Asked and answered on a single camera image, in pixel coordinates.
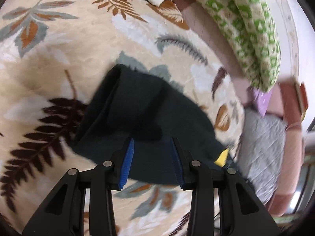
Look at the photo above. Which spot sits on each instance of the red wooden headboard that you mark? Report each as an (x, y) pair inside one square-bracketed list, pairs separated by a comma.
[(302, 98)]

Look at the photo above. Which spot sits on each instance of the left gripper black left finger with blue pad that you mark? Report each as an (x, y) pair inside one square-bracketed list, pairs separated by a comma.
[(62, 211)]

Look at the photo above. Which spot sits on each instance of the green white patterned cloth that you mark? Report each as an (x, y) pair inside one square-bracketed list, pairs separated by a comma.
[(251, 33)]

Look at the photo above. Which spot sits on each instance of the beige leaf pattern blanket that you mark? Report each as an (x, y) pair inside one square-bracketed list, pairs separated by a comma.
[(54, 55)]

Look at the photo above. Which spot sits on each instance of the purple pillow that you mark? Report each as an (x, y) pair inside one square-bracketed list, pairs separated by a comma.
[(260, 100)]

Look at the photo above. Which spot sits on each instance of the pink maroon bed sheet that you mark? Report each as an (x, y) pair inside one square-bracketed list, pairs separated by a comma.
[(283, 103)]

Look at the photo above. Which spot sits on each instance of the black pant with yellow patch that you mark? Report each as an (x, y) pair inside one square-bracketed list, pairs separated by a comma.
[(130, 104)]

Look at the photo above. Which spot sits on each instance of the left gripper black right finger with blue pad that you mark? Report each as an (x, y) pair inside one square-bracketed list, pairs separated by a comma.
[(241, 211)]

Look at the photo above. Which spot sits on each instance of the grey quilted bedspread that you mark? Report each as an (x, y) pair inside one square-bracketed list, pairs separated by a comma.
[(261, 152)]

